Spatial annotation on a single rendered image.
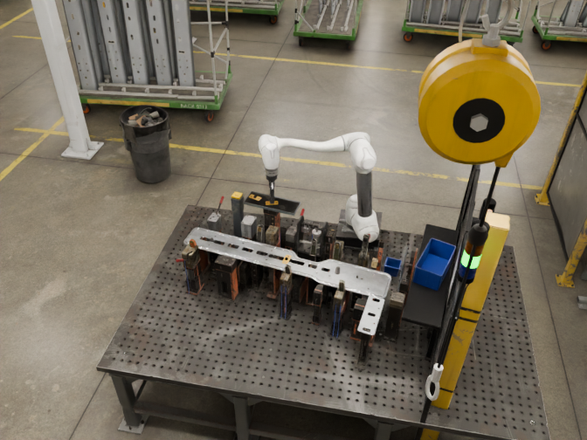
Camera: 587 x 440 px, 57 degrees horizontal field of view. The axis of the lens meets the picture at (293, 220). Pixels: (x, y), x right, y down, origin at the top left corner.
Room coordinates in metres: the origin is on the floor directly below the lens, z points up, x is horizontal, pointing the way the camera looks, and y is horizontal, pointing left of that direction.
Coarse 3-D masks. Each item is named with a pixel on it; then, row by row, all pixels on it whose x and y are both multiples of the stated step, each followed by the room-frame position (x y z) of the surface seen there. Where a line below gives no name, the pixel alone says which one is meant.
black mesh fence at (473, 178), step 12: (468, 180) 3.39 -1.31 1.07; (468, 192) 3.12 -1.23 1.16; (468, 204) 2.75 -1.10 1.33; (468, 216) 2.35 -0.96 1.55; (456, 228) 3.39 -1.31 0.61; (468, 228) 2.25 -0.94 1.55; (456, 252) 2.70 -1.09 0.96; (456, 276) 2.11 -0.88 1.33; (456, 288) 1.80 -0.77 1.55; (444, 312) 2.20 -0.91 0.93; (444, 324) 1.92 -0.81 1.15; (444, 336) 1.64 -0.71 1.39; (432, 360) 1.98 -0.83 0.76; (444, 360) 1.61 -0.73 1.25; (432, 384) 1.61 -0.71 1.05; (420, 420) 1.62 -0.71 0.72; (420, 432) 1.61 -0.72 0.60
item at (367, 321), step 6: (372, 300) 2.22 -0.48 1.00; (384, 300) 2.22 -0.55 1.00; (366, 306) 2.17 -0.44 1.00; (372, 306) 2.17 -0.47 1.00; (378, 306) 2.17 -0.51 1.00; (366, 312) 2.13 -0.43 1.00; (372, 312) 2.13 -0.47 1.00; (378, 312) 2.13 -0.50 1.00; (366, 318) 2.08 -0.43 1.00; (372, 318) 2.09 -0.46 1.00; (378, 318) 2.09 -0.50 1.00; (360, 324) 2.04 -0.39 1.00; (366, 324) 2.04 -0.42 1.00; (372, 324) 2.04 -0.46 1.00; (360, 330) 1.99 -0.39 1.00; (372, 330) 2.00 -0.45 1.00
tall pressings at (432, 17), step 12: (420, 0) 9.17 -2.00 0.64; (432, 0) 9.11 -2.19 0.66; (444, 0) 9.02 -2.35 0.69; (456, 0) 9.25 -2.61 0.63; (480, 0) 9.16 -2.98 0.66; (492, 0) 9.15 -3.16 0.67; (420, 12) 9.15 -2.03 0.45; (432, 12) 9.10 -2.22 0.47; (456, 12) 9.24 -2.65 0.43; (468, 12) 9.20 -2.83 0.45; (492, 12) 9.13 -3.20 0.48
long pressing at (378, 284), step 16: (224, 240) 2.74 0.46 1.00; (240, 240) 2.74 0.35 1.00; (240, 256) 2.59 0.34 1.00; (256, 256) 2.59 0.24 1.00; (304, 272) 2.45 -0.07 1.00; (320, 272) 2.45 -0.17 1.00; (352, 272) 2.45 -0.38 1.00; (368, 272) 2.46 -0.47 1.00; (384, 272) 2.46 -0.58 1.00; (352, 288) 2.32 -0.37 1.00; (384, 288) 2.32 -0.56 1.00
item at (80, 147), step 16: (32, 0) 5.37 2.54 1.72; (48, 0) 5.40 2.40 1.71; (48, 16) 5.35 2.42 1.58; (48, 32) 5.36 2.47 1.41; (48, 48) 5.37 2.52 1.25; (64, 48) 5.45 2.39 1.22; (64, 64) 5.38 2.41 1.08; (64, 80) 5.36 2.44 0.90; (64, 96) 5.36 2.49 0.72; (64, 112) 5.37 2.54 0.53; (80, 112) 5.46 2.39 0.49; (80, 128) 5.38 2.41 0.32; (80, 144) 5.36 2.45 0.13; (96, 144) 5.54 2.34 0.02
